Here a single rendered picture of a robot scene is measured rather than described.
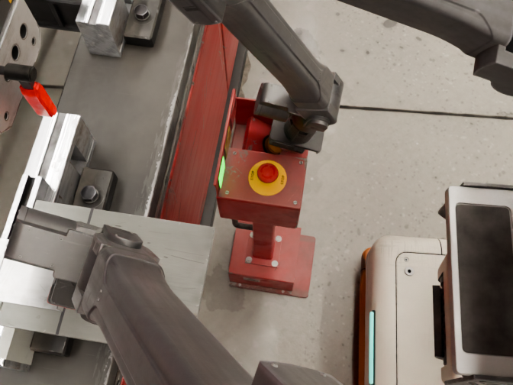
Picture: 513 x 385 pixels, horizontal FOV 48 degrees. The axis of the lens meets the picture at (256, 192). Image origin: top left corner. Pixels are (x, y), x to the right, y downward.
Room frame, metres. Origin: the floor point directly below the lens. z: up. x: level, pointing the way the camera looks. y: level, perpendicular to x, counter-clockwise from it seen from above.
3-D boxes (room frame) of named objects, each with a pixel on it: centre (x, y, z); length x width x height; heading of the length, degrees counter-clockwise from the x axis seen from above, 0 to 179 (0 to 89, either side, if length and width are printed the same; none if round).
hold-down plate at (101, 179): (0.24, 0.29, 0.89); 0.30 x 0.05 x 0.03; 170
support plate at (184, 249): (0.19, 0.20, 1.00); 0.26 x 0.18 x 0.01; 80
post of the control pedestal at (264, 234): (0.47, -0.02, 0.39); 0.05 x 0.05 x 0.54; 80
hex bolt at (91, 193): (0.34, 0.27, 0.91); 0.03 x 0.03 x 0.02
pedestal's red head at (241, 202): (0.47, -0.02, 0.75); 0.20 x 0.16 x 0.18; 170
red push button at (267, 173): (0.42, -0.02, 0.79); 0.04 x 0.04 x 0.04
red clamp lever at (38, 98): (0.35, 0.26, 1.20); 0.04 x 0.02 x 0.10; 80
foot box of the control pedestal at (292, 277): (0.46, -0.05, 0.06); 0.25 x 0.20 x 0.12; 80
